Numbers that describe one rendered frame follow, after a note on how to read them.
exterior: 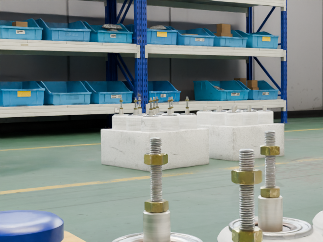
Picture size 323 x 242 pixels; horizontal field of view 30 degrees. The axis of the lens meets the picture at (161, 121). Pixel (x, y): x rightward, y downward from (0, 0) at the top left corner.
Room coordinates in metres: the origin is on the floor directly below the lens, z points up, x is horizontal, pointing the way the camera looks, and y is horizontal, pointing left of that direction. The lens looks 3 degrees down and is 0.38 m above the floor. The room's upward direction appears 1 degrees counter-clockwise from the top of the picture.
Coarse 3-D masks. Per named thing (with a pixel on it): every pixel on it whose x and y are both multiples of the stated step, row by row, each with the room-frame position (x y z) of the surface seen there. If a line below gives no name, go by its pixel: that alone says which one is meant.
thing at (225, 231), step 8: (224, 232) 0.54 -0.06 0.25; (312, 232) 0.53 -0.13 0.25; (224, 240) 0.53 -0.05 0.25; (264, 240) 0.50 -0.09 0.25; (272, 240) 0.50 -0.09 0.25; (280, 240) 0.50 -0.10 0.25; (288, 240) 0.50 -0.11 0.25; (296, 240) 0.50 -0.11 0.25; (304, 240) 0.51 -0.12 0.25; (312, 240) 0.51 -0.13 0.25; (320, 240) 0.52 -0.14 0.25
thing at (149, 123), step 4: (152, 100) 2.87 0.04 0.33; (152, 112) 2.86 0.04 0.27; (144, 116) 2.85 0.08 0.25; (148, 116) 2.83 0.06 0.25; (152, 116) 2.83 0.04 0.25; (156, 116) 2.84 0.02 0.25; (144, 120) 2.83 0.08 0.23; (148, 120) 2.82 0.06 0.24; (152, 120) 2.82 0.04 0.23; (156, 120) 2.83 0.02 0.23; (160, 120) 2.85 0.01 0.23; (144, 124) 2.83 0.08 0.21; (148, 124) 2.82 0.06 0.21; (152, 124) 2.82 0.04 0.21; (156, 124) 2.83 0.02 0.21; (160, 124) 2.85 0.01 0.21; (144, 128) 2.83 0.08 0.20; (148, 128) 2.82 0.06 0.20; (152, 128) 2.82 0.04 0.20; (156, 128) 2.83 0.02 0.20; (160, 128) 2.85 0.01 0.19
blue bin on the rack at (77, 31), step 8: (40, 24) 5.22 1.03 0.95; (48, 24) 5.50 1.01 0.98; (56, 24) 5.54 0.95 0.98; (64, 24) 5.58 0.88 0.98; (72, 24) 5.53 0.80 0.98; (80, 24) 5.37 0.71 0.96; (48, 32) 5.08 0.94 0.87; (56, 32) 5.03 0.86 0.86; (64, 32) 5.07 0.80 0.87; (72, 32) 5.10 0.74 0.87; (80, 32) 5.15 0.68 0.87; (88, 32) 5.19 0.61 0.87; (48, 40) 5.11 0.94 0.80; (56, 40) 5.04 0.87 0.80; (64, 40) 5.08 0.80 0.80; (72, 40) 5.12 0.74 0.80; (80, 40) 5.16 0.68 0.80; (88, 40) 5.19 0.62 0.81
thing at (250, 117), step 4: (248, 108) 3.29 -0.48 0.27; (244, 112) 3.27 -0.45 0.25; (248, 112) 3.25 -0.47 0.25; (252, 112) 3.25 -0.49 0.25; (256, 112) 3.27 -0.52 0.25; (244, 116) 3.26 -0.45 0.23; (248, 116) 3.25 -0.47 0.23; (252, 116) 3.25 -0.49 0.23; (256, 116) 3.26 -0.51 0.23; (244, 120) 3.26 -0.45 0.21; (248, 120) 3.25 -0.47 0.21; (252, 120) 3.25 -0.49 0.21; (256, 120) 3.26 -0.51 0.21; (244, 124) 3.26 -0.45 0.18; (248, 124) 3.25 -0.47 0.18; (252, 124) 3.25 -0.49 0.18; (256, 124) 3.26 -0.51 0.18
